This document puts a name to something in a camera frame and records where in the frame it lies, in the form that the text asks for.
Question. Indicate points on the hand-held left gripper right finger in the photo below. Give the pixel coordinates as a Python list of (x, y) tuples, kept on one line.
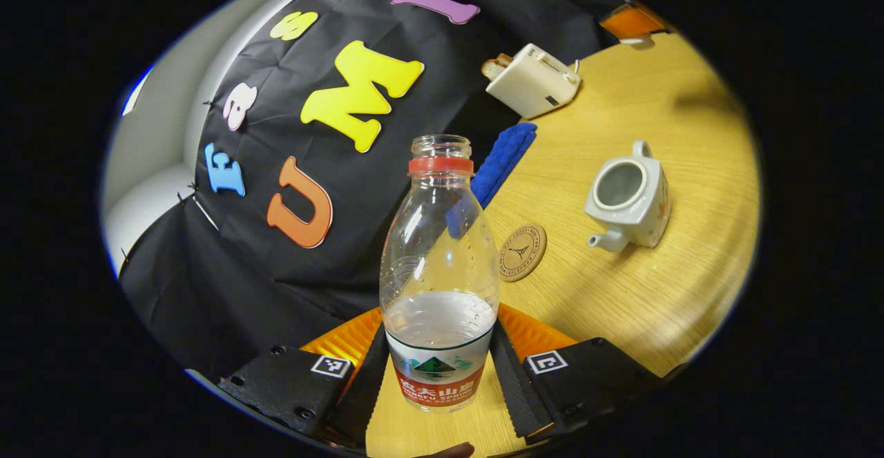
[(518, 389)]

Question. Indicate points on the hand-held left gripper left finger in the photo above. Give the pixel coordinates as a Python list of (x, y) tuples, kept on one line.
[(362, 396)]

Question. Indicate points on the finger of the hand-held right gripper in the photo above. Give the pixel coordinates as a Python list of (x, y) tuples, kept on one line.
[(632, 21)]

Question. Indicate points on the round brown coaster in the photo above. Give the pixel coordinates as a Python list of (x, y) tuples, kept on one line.
[(521, 252)]

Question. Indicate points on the clear plastic water bottle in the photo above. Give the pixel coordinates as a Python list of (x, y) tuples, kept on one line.
[(438, 251)]

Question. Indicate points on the white ceramic teacup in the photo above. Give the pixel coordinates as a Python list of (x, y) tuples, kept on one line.
[(642, 216)]

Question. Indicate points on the white toaster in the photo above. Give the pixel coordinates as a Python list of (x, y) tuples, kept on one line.
[(528, 85)]

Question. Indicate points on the brown bread slice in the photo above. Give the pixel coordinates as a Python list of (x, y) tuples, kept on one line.
[(504, 59)]

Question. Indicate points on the light bread slice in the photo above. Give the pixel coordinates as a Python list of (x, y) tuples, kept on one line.
[(492, 70)]

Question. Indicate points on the black backdrop cloth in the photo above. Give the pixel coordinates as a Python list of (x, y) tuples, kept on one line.
[(242, 292)]

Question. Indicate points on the blue folded towel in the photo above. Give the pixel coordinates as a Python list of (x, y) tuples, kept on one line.
[(504, 157)]

